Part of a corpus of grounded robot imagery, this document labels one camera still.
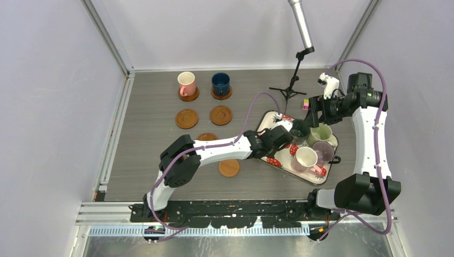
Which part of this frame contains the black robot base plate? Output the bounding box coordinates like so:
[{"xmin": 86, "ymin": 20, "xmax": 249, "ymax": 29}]
[{"xmin": 129, "ymin": 200, "xmax": 340, "ymax": 229}]

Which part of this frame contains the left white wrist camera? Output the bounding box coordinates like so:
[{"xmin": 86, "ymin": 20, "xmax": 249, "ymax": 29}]
[{"xmin": 271, "ymin": 113, "xmax": 293, "ymax": 132}]

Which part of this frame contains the pink yellow green toy block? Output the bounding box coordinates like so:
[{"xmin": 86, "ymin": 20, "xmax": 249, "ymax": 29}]
[{"xmin": 302, "ymin": 99, "xmax": 310, "ymax": 110}]

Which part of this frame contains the glossy amber wooden coaster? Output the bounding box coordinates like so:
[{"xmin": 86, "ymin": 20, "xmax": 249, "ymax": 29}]
[{"xmin": 196, "ymin": 133, "xmax": 218, "ymax": 141}]

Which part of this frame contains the ridged wooden coaster four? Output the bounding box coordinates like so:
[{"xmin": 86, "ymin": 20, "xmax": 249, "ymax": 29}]
[{"xmin": 209, "ymin": 105, "xmax": 233, "ymax": 126}]

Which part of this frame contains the ridged wooden coaster one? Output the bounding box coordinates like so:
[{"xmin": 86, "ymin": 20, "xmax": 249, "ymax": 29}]
[{"xmin": 177, "ymin": 87, "xmax": 200, "ymax": 102}]

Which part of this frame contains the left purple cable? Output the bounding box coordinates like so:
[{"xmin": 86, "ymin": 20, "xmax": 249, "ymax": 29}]
[{"xmin": 149, "ymin": 92, "xmax": 283, "ymax": 243}]

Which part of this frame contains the silver microphone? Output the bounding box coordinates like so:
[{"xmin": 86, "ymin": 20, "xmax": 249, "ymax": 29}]
[{"xmin": 287, "ymin": 0, "xmax": 313, "ymax": 50}]

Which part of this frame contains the light orange coaster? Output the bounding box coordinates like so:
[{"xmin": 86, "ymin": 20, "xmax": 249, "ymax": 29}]
[{"xmin": 218, "ymin": 159, "xmax": 240, "ymax": 177}]

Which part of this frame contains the ridged wooden coaster three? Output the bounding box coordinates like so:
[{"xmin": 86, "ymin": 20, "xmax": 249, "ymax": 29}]
[{"xmin": 175, "ymin": 109, "xmax": 199, "ymax": 129}]

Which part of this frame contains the white strawberry serving tray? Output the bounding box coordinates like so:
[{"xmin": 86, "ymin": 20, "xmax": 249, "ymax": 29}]
[{"xmin": 256, "ymin": 110, "xmax": 341, "ymax": 186}]

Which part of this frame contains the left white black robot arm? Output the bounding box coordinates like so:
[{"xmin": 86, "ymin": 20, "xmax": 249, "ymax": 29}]
[{"xmin": 143, "ymin": 119, "xmax": 293, "ymax": 222}]

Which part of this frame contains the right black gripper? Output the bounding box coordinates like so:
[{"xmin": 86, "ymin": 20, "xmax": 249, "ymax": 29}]
[{"xmin": 303, "ymin": 93, "xmax": 350, "ymax": 127}]

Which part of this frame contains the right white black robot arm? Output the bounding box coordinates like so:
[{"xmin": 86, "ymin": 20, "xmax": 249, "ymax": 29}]
[{"xmin": 302, "ymin": 72, "xmax": 402, "ymax": 220}]

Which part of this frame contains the black tripod microphone stand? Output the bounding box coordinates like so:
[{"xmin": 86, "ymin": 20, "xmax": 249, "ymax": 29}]
[{"xmin": 269, "ymin": 47, "xmax": 315, "ymax": 114}]

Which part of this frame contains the pink white red-handled mug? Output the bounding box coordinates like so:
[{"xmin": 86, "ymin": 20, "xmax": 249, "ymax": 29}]
[{"xmin": 290, "ymin": 145, "xmax": 327, "ymax": 177}]

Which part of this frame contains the purple mug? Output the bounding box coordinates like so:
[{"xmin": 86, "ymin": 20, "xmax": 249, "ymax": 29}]
[{"xmin": 312, "ymin": 141, "xmax": 342, "ymax": 167}]

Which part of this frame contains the dark blue mug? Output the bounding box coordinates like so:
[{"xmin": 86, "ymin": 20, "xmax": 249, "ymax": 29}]
[{"xmin": 211, "ymin": 72, "xmax": 230, "ymax": 96}]

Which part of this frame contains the dark green mug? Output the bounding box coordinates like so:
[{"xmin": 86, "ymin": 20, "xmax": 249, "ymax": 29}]
[{"xmin": 290, "ymin": 119, "xmax": 311, "ymax": 145}]

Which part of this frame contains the light green mug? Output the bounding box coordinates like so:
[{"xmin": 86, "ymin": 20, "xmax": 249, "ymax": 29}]
[{"xmin": 306, "ymin": 123, "xmax": 338, "ymax": 148}]

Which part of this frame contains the ridged wooden coaster two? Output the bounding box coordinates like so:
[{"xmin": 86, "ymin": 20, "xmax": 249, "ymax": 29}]
[{"xmin": 211, "ymin": 87, "xmax": 233, "ymax": 101}]

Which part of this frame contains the aluminium front rail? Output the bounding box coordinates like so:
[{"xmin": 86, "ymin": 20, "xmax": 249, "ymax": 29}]
[{"xmin": 75, "ymin": 198, "xmax": 399, "ymax": 226}]

